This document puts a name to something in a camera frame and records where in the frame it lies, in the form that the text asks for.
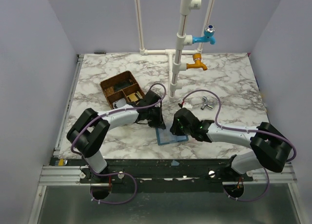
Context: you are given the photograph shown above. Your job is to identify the aluminium frame rail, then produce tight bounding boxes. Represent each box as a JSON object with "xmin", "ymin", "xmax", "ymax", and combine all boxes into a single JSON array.
[{"xmin": 28, "ymin": 54, "xmax": 84, "ymax": 224}]

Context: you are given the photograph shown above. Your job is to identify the blue plastic faucet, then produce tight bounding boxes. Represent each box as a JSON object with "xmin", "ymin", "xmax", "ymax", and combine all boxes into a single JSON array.
[{"xmin": 192, "ymin": 24, "xmax": 215, "ymax": 45}]

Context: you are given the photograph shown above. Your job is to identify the orange plastic faucet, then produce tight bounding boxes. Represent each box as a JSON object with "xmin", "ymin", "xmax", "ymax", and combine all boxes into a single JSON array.
[{"xmin": 186, "ymin": 53, "xmax": 208, "ymax": 71}]

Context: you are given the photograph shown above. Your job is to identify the metal tap handle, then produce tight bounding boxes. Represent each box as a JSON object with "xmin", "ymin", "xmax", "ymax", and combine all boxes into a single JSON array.
[{"xmin": 200, "ymin": 96, "xmax": 215, "ymax": 110}]

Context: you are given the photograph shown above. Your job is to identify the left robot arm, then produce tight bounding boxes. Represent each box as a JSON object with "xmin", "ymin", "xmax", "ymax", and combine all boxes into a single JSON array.
[{"xmin": 66, "ymin": 90, "xmax": 166, "ymax": 173}]

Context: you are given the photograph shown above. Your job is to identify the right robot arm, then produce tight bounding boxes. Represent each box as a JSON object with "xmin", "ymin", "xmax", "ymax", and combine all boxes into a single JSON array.
[{"xmin": 170, "ymin": 108, "xmax": 291, "ymax": 176}]

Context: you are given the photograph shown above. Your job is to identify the white pvc pipe frame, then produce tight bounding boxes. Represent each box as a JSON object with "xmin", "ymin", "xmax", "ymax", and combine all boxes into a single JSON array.
[{"xmin": 134, "ymin": 0, "xmax": 215, "ymax": 101}]

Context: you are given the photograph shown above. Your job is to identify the blue leather card holder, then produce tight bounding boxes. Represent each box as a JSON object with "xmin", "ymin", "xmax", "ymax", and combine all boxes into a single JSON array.
[{"xmin": 156, "ymin": 128, "xmax": 189, "ymax": 145}]

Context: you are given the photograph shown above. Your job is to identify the silver white card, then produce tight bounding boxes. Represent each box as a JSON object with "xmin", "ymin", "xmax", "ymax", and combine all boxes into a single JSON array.
[{"xmin": 113, "ymin": 98, "xmax": 127, "ymax": 109}]

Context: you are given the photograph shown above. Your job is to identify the black mounting rail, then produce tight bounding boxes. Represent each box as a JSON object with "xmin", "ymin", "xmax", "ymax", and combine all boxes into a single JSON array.
[{"xmin": 80, "ymin": 159, "xmax": 252, "ymax": 193}]

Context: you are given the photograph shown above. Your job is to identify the gold card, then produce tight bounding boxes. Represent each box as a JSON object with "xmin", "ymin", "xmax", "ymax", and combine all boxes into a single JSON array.
[{"xmin": 127, "ymin": 92, "xmax": 143, "ymax": 102}]

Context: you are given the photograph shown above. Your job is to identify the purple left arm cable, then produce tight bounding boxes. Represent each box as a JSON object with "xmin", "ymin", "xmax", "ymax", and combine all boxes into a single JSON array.
[{"xmin": 70, "ymin": 83, "xmax": 167, "ymax": 205}]

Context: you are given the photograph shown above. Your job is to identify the woven brown basket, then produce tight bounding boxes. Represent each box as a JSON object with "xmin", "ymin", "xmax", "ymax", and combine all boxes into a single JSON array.
[{"xmin": 99, "ymin": 71, "xmax": 145, "ymax": 109}]

